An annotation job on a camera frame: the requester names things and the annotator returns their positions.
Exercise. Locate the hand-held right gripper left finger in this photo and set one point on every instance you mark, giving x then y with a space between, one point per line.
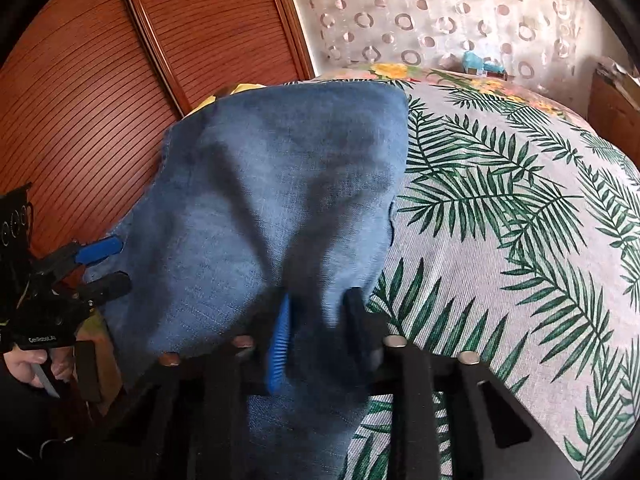
279 345

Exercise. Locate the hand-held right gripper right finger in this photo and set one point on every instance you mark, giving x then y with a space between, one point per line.
360 325

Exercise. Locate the yellow plush toy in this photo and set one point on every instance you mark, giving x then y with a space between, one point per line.
235 91

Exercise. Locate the blue denim pants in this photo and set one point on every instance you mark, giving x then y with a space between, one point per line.
250 185

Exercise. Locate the blue plastic bag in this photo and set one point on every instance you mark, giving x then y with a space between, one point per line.
475 61

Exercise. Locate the person's left hand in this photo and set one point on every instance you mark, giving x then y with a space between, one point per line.
25 367

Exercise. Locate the small cardboard box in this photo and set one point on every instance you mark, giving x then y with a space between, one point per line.
492 75

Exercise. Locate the palm leaf print cloth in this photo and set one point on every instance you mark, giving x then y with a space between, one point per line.
500 260

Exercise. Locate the floral blanket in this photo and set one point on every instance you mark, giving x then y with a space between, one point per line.
525 92

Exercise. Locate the wooden cabinet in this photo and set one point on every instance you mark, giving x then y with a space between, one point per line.
612 105

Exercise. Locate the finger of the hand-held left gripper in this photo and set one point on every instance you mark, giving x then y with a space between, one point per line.
100 251
107 285

